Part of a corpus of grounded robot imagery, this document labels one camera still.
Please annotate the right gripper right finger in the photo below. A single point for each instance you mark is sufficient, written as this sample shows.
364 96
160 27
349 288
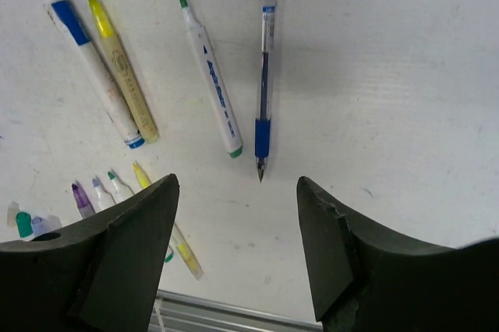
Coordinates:
365 276

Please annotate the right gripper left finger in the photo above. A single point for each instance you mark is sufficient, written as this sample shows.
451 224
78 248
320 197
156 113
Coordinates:
98 274

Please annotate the purple marker pen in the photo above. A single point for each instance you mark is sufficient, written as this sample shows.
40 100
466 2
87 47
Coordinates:
83 204

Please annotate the purple translucent pen cap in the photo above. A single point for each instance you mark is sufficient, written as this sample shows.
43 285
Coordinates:
54 222

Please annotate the lavender capped white marker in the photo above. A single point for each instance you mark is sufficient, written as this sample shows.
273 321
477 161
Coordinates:
104 199

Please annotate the lavender pen cap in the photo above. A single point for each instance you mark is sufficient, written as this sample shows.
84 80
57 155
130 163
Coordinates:
40 226

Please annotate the yellow highlighter pen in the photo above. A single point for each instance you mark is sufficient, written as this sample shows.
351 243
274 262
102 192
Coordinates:
178 240

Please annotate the green pen cap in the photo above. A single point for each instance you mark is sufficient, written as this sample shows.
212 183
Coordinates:
23 224

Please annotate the green capped marker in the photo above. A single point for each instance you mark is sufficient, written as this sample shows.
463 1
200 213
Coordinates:
209 70

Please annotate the teal white marker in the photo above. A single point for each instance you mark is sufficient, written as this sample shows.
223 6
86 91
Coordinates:
121 191

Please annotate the aluminium frame rail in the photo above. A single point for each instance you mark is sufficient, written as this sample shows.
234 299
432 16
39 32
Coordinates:
176 312

